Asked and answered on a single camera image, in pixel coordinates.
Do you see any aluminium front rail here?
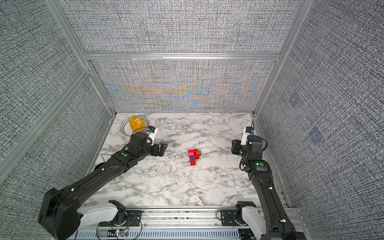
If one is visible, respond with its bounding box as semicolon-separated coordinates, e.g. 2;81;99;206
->
56;204;306;234

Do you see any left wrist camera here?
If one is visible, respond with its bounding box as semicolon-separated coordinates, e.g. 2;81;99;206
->
147;126;158;146

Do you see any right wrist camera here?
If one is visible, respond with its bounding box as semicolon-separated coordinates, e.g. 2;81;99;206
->
241;127;254;146

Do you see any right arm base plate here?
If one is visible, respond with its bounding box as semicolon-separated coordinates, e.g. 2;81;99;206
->
218;210;240;227

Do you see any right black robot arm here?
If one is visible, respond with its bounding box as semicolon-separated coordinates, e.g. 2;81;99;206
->
231;135;306;240

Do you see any striped white bowl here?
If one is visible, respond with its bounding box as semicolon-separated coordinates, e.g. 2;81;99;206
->
120;115;149;137

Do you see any white slotted cable duct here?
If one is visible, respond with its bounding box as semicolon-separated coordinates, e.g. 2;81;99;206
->
69;229;242;240

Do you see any red long lego brick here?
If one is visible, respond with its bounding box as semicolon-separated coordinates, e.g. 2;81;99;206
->
190;155;200;160
188;149;198;155

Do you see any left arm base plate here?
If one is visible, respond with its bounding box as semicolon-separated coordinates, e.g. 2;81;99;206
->
99;210;143;228

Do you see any yellow orange sponge ball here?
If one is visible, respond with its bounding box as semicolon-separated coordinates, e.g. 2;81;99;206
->
129;116;146;133

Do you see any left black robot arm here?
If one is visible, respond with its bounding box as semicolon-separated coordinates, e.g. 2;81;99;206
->
38;132;168;240

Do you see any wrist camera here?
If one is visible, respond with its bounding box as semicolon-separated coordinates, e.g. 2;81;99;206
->
241;127;254;146
147;126;158;146

